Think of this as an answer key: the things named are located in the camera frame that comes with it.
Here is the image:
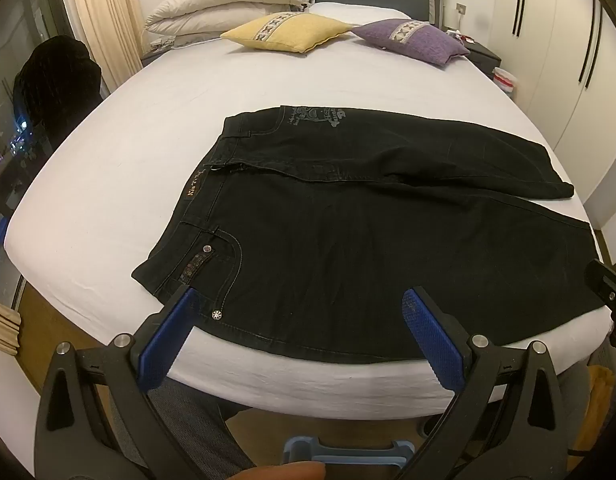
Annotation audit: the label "dark window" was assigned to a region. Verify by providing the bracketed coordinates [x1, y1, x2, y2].
[0, 0, 64, 211]

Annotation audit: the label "purple cushion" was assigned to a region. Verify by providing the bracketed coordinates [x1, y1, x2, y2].
[352, 19, 471, 66]

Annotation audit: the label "wooden slatted item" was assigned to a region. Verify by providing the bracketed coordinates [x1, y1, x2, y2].
[0, 300, 21, 356]

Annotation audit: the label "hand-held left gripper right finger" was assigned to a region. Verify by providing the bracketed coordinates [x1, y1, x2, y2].
[393, 286, 584, 480]

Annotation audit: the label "person's left hand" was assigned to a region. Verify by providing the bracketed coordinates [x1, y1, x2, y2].
[235, 461, 329, 480]

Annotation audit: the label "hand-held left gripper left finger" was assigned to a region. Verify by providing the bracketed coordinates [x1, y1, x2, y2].
[32, 287, 224, 480]

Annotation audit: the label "beige curtain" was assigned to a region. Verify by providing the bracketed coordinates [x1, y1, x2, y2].
[68, 0, 144, 96]

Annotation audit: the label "black denim pants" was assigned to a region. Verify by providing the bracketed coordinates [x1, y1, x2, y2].
[131, 105, 609, 365]

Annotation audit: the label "dark nightstand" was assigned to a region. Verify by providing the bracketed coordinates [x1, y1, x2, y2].
[445, 30, 503, 81]

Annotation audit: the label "person's leg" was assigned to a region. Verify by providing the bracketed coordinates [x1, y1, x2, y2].
[550, 357, 614, 461]
[103, 385, 269, 480]

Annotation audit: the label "person's left leg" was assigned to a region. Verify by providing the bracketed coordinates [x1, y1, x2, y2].
[103, 385, 269, 480]

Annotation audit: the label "white pillows stack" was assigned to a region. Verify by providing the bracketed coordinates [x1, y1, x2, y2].
[144, 0, 316, 51]

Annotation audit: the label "black garment on chair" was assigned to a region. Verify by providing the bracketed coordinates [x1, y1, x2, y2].
[13, 35, 109, 156]

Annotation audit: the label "white bin with red liner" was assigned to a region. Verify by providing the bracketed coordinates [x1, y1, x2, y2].
[493, 66, 518, 95]

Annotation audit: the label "white wardrobe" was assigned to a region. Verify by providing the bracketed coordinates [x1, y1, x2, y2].
[498, 0, 616, 211]

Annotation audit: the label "person's right leg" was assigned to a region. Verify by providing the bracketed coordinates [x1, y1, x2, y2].
[550, 357, 614, 461]

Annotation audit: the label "yellow cloth item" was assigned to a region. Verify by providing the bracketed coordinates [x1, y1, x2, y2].
[573, 365, 616, 456]

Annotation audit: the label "bed with white sheet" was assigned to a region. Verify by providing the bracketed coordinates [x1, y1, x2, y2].
[3, 1, 611, 413]

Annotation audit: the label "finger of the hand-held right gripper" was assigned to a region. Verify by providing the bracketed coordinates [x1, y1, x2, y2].
[585, 259, 616, 321]

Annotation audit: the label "yellow cushion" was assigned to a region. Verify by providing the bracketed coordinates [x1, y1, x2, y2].
[220, 11, 356, 55]

